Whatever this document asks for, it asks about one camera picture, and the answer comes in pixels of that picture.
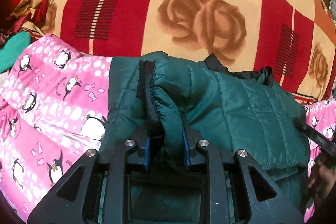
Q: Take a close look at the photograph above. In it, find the pink penguin print blanket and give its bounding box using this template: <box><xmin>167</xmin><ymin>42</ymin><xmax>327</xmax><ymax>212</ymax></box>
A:
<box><xmin>0</xmin><ymin>34</ymin><xmax>336</xmax><ymax>224</ymax></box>

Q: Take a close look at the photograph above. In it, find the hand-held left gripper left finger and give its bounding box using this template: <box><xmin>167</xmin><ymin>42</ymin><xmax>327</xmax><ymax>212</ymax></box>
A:
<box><xmin>28</xmin><ymin>126</ymin><xmax>158</xmax><ymax>224</ymax></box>

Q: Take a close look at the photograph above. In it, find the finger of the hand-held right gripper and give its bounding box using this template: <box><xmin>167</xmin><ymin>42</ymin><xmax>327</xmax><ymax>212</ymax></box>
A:
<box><xmin>293</xmin><ymin>118</ymin><xmax>336</xmax><ymax>157</ymax></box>

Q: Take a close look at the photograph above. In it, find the green puffer jacket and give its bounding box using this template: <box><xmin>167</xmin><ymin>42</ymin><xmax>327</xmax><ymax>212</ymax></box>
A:
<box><xmin>101</xmin><ymin>51</ymin><xmax>311</xmax><ymax>224</ymax></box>

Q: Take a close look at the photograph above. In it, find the checkered rose print blanket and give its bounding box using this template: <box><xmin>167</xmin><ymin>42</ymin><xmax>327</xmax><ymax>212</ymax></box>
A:
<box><xmin>16</xmin><ymin>0</ymin><xmax>336</xmax><ymax>106</ymax></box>

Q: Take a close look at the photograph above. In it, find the green cloth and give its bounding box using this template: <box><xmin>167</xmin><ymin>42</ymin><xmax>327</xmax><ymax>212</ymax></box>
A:
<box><xmin>0</xmin><ymin>31</ymin><xmax>33</xmax><ymax>73</ymax></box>

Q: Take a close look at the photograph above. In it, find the person's right hand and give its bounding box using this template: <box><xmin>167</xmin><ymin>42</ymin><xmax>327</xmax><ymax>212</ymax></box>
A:
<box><xmin>308</xmin><ymin>160</ymin><xmax>336</xmax><ymax>210</ymax></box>

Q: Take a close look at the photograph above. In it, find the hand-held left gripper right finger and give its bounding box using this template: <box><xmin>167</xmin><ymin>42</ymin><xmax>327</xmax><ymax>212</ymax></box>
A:
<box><xmin>181</xmin><ymin>119</ymin><xmax>306</xmax><ymax>224</ymax></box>

